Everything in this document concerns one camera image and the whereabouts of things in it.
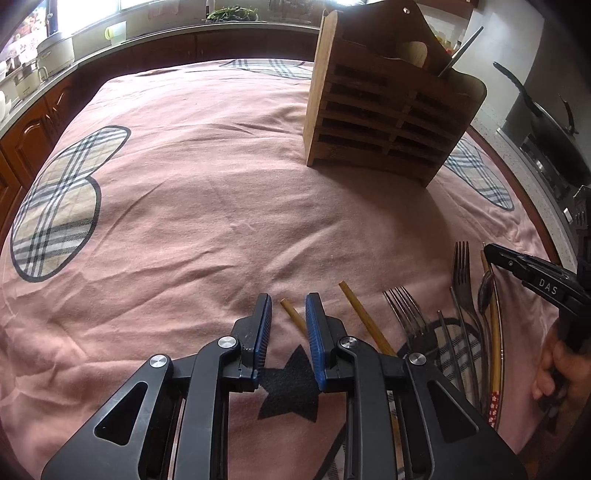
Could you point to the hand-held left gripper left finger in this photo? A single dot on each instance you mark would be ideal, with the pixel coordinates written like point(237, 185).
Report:
point(264, 323)

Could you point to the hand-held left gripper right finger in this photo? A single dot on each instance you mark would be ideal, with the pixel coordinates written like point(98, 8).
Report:
point(312, 327)

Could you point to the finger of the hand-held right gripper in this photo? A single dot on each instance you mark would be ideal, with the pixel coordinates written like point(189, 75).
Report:
point(521, 270)

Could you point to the bamboo chopstick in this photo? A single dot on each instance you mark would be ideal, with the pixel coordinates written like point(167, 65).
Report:
point(293, 314)
point(364, 318)

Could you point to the metal spoon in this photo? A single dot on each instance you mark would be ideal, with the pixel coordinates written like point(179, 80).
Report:
point(487, 290)

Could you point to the metal fork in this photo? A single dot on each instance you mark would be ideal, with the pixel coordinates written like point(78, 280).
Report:
point(408, 311)
point(462, 272)

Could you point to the wooden utensil holder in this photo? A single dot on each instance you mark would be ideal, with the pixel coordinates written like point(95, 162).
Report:
point(369, 106)

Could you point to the person's right hand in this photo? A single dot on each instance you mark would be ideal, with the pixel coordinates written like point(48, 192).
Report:
point(549, 364)

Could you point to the gas stove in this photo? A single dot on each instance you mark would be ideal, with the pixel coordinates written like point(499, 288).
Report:
point(549, 177)

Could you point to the floral tipped chopstick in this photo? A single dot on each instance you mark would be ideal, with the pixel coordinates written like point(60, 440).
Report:
point(493, 406)

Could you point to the pink plaid-heart blanket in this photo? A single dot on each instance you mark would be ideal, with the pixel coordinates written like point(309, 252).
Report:
point(194, 207)

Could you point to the black wok with lid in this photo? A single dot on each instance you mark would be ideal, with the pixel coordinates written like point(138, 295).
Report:
point(549, 134)

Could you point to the green vegetables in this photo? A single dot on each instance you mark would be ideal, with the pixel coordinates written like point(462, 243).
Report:
point(231, 14)

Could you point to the translucent measuring jug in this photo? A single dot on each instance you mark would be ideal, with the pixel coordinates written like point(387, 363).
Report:
point(115, 32)

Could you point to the pink cloth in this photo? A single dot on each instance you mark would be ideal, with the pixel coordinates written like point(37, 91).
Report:
point(164, 11)

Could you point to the large white cooker pot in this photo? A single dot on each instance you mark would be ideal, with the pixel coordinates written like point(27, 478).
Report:
point(55, 55)

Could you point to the small electric steamer pot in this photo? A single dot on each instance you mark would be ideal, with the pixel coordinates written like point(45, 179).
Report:
point(25, 81)

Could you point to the kitchen window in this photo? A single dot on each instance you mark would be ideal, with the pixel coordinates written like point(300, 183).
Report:
point(92, 14)

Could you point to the fruit wall poster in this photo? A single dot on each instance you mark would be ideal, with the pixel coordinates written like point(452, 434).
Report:
point(27, 32)

